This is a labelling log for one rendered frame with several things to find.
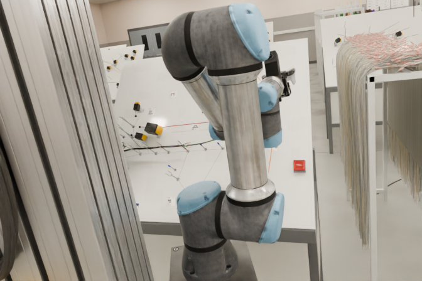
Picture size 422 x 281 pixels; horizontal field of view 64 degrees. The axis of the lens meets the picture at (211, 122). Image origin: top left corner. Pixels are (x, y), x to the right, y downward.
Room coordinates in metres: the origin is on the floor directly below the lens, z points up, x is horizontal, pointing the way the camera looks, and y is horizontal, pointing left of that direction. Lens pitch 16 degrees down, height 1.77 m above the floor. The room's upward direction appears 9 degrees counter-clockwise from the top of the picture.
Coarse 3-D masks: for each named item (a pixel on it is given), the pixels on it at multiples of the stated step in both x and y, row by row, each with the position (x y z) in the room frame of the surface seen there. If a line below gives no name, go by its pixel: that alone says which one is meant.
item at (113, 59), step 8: (120, 48) 6.12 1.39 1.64; (128, 48) 6.05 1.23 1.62; (136, 48) 5.99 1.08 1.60; (104, 56) 6.12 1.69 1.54; (112, 56) 6.06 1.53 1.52; (120, 56) 6.00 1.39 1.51; (128, 56) 5.86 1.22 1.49; (136, 56) 5.88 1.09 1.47; (104, 64) 6.01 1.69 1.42; (112, 64) 5.82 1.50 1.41; (120, 64) 5.89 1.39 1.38; (112, 72) 5.84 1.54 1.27; (120, 72) 5.78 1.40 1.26; (112, 80) 5.73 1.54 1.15; (112, 88) 5.62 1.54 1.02; (112, 96) 5.53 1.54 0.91
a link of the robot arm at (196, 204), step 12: (180, 192) 0.78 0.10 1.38; (192, 192) 0.75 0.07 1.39; (204, 192) 0.73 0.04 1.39; (216, 192) 0.73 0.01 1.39; (180, 204) 0.72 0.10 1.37; (192, 204) 0.71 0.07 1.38; (204, 204) 0.70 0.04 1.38; (216, 204) 0.71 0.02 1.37; (180, 216) 0.73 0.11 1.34; (192, 216) 0.71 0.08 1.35; (204, 216) 0.70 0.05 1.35; (216, 216) 0.69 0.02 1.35; (192, 228) 0.71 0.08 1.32; (204, 228) 0.70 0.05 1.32; (216, 228) 0.68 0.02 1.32; (192, 240) 0.71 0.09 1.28; (204, 240) 0.70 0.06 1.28; (216, 240) 0.71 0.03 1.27
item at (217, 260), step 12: (228, 240) 0.75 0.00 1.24; (192, 252) 0.72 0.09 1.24; (204, 252) 0.70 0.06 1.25; (216, 252) 0.71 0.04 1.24; (228, 252) 0.73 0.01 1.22; (192, 264) 0.72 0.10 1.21; (204, 264) 0.70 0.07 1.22; (216, 264) 0.70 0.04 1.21; (228, 264) 0.72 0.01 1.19; (192, 276) 0.70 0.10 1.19; (204, 276) 0.69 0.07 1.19; (216, 276) 0.69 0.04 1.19; (228, 276) 0.70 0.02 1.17
